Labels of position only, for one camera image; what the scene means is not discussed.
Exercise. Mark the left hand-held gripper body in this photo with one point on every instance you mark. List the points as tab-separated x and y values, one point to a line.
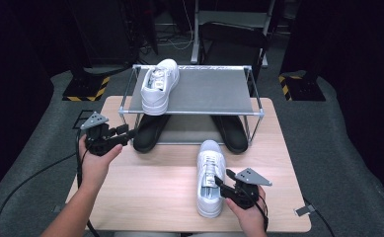
97	138

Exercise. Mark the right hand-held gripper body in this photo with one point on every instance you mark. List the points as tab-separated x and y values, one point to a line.
250	191

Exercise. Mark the black slipper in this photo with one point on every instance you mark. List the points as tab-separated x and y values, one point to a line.
234	138
148	135

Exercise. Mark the white sneaker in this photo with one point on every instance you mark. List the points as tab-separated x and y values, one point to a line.
156	97
209	207

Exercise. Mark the grey metal shoe rack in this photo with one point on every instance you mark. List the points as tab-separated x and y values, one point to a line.
206	92

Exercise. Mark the person's left hand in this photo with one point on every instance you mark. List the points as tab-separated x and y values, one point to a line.
94	168

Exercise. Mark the person's right hand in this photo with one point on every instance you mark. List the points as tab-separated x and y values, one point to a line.
253	220

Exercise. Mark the black yellow-striped stand base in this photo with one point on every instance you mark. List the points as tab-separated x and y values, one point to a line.
84	89
304	90

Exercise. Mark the grey tape piece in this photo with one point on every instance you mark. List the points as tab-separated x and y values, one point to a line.
305	210
56	209

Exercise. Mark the black folding chair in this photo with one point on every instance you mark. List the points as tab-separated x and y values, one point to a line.
232	36

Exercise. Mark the white metal stand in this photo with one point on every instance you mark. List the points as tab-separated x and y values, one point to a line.
232	17

